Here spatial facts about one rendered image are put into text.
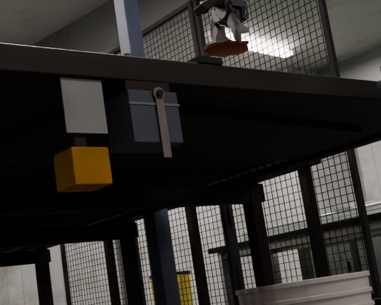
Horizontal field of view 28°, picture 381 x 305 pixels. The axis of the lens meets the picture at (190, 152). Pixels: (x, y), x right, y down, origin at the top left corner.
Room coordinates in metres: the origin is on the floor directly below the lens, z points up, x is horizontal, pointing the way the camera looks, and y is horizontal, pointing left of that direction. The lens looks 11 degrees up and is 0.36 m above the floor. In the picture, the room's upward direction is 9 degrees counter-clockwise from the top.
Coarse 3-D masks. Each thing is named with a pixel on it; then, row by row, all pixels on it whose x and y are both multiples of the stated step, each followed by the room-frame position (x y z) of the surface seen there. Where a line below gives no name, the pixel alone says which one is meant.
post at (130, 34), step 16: (128, 0) 4.07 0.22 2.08; (128, 16) 4.06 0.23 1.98; (128, 32) 4.06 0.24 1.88; (128, 48) 4.07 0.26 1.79; (144, 48) 4.12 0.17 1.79; (160, 224) 4.08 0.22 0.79; (160, 240) 4.07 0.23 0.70; (160, 256) 4.06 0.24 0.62; (160, 272) 4.06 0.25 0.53; (176, 272) 4.11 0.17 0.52; (160, 288) 4.08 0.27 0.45; (176, 288) 4.10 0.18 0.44; (160, 304) 4.09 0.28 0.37; (176, 304) 4.09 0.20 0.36
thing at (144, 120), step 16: (128, 80) 1.61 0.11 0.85; (112, 96) 1.64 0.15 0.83; (128, 96) 1.59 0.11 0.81; (144, 96) 1.61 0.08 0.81; (160, 96) 1.63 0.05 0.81; (176, 96) 1.67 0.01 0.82; (112, 112) 1.64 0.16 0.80; (128, 112) 1.59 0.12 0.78; (144, 112) 1.61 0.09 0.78; (160, 112) 1.63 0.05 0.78; (176, 112) 1.67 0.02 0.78; (112, 128) 1.65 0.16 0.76; (128, 128) 1.60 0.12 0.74; (144, 128) 1.60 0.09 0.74; (160, 128) 1.63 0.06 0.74; (176, 128) 1.66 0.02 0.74; (112, 144) 1.65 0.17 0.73; (128, 144) 1.61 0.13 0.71; (144, 144) 1.62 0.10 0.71; (160, 144) 1.65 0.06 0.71; (176, 144) 1.67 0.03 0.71
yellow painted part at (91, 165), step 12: (72, 144) 1.54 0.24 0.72; (84, 144) 1.55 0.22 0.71; (60, 156) 1.52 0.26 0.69; (72, 156) 1.49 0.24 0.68; (84, 156) 1.50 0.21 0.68; (96, 156) 1.52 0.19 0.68; (108, 156) 1.54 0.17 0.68; (60, 168) 1.52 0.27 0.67; (72, 168) 1.49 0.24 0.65; (84, 168) 1.50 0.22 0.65; (96, 168) 1.52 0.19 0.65; (108, 168) 1.54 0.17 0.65; (60, 180) 1.53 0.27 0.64; (72, 180) 1.49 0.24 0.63; (84, 180) 1.50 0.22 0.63; (96, 180) 1.52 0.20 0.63; (108, 180) 1.54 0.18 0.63
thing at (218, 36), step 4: (216, 28) 2.14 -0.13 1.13; (220, 28) 2.14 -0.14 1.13; (224, 28) 2.16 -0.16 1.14; (212, 32) 2.15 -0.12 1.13; (216, 32) 2.14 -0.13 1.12; (220, 32) 2.14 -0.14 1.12; (224, 32) 2.16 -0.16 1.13; (212, 36) 2.15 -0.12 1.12; (216, 36) 2.14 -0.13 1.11; (220, 36) 2.16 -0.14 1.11; (224, 36) 2.17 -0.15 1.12; (212, 40) 2.16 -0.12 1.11; (216, 40) 2.14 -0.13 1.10; (220, 40) 2.16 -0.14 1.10; (224, 40) 2.17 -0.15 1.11
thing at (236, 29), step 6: (228, 18) 2.09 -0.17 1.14; (228, 24) 2.09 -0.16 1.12; (234, 24) 2.07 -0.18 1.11; (240, 24) 2.09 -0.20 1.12; (234, 30) 2.07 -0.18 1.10; (240, 30) 2.07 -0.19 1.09; (246, 30) 2.09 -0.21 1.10; (234, 36) 2.07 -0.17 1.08; (240, 36) 2.07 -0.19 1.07; (240, 42) 2.07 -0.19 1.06
